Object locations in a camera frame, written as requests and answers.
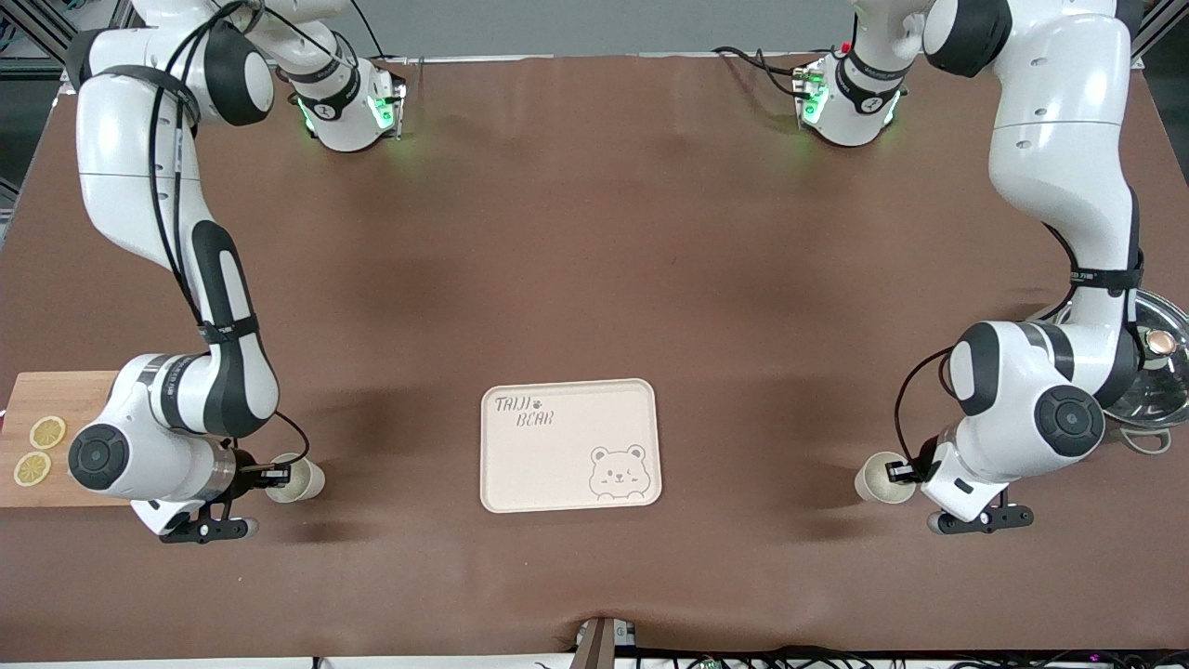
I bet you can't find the aluminium frame profile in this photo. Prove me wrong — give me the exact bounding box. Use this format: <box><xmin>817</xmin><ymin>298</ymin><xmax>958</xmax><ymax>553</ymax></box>
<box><xmin>0</xmin><ymin>0</ymin><xmax>131</xmax><ymax>96</ymax></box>
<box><xmin>1129</xmin><ymin>0</ymin><xmax>1189</xmax><ymax>68</ymax></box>

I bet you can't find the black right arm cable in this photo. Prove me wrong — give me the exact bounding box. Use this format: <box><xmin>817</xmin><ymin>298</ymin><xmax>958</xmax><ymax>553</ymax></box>
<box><xmin>147</xmin><ymin>0</ymin><xmax>313</xmax><ymax>471</ymax></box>

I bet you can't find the cream bear print tray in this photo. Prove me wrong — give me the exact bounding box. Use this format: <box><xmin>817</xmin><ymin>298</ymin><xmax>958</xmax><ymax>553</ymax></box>
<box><xmin>479</xmin><ymin>378</ymin><xmax>663</xmax><ymax>514</ymax></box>

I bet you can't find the brown table cover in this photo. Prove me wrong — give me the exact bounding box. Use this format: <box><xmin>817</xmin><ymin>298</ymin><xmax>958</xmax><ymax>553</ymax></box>
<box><xmin>0</xmin><ymin>51</ymin><xmax>1189</xmax><ymax>662</ymax></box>

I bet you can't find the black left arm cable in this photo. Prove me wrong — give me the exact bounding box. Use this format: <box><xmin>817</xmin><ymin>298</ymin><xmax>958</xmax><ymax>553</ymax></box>
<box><xmin>893</xmin><ymin>346</ymin><xmax>959</xmax><ymax>466</ymax></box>

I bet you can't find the wooden cutting board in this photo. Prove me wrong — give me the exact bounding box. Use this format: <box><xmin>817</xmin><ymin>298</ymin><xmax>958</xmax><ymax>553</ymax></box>
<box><xmin>0</xmin><ymin>372</ymin><xmax>127</xmax><ymax>508</ymax></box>

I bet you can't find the black base cable bundle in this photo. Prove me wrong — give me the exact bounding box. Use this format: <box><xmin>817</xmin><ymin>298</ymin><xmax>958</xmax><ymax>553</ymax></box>
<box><xmin>711</xmin><ymin>45</ymin><xmax>820</xmax><ymax>99</ymax></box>

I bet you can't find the green electric cooking pot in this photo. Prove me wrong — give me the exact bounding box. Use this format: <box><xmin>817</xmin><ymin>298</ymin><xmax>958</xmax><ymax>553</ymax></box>
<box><xmin>1054</xmin><ymin>288</ymin><xmax>1189</xmax><ymax>457</ymax></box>

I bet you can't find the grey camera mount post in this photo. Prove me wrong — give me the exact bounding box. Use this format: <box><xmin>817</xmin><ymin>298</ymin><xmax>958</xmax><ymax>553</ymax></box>
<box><xmin>570</xmin><ymin>615</ymin><xmax>638</xmax><ymax>669</ymax></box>

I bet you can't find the thin black base cable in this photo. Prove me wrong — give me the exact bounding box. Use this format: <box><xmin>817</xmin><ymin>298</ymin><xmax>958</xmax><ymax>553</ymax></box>
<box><xmin>346</xmin><ymin>0</ymin><xmax>391</xmax><ymax>62</ymax></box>

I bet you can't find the white paper-like cup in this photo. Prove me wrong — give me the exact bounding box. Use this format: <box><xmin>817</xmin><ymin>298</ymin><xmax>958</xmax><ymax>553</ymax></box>
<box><xmin>265</xmin><ymin>453</ymin><xmax>327</xmax><ymax>505</ymax></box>
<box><xmin>855</xmin><ymin>452</ymin><xmax>919</xmax><ymax>505</ymax></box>

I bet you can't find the glass pot lid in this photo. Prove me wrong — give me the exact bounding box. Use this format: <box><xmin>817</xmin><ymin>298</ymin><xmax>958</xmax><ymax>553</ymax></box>
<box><xmin>1057</xmin><ymin>289</ymin><xmax>1189</xmax><ymax>430</ymax></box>

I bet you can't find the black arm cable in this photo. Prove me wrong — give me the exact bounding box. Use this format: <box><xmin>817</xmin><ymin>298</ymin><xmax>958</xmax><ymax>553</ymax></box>
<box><xmin>893</xmin><ymin>346</ymin><xmax>959</xmax><ymax>466</ymax></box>
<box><xmin>147</xmin><ymin>0</ymin><xmax>313</xmax><ymax>471</ymax></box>

